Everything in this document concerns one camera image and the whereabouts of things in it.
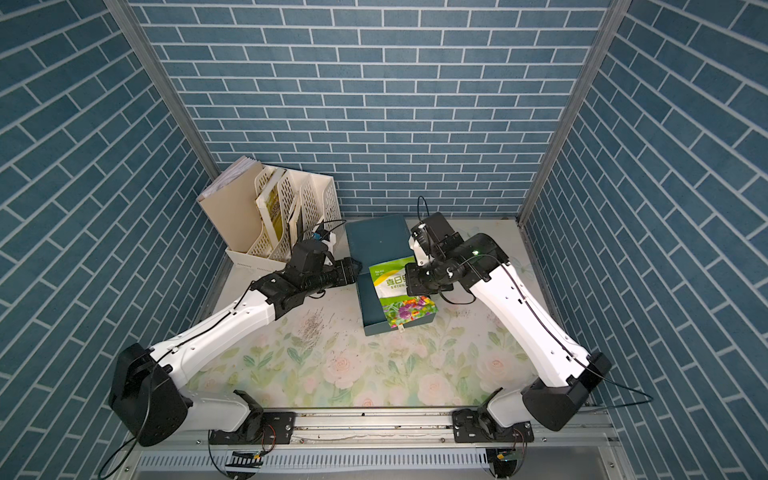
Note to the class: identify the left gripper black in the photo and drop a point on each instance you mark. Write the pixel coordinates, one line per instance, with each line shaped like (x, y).
(339, 267)

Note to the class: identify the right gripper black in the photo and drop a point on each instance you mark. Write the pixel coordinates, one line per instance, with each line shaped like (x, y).
(412, 284)

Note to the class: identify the green flower seed bag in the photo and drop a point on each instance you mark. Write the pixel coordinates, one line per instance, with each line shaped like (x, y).
(399, 308)

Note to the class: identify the teal drawer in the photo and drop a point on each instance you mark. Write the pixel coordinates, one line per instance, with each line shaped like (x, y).
(373, 318)

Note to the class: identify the teal drawer cabinet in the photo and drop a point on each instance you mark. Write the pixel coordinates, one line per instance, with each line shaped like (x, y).
(378, 240)

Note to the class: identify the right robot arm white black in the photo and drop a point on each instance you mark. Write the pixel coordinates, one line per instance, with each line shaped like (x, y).
(567, 372)

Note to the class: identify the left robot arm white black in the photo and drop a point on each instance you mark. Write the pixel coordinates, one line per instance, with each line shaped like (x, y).
(149, 390)

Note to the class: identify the cream mesh file organizer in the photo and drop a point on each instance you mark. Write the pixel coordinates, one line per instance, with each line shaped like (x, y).
(307, 199)

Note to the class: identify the yellow green booklet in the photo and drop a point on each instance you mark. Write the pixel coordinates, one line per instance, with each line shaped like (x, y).
(269, 204)

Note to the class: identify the beige folder with papers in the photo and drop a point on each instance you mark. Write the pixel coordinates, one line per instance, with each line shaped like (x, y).
(229, 203)

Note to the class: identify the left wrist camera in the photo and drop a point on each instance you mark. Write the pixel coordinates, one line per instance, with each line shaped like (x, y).
(321, 233)

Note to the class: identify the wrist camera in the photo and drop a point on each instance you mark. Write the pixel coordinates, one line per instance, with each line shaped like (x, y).
(420, 244)
(321, 233)

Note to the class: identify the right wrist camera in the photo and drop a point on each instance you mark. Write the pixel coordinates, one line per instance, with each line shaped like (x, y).
(420, 244)

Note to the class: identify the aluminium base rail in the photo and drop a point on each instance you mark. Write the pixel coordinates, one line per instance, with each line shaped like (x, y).
(390, 443)

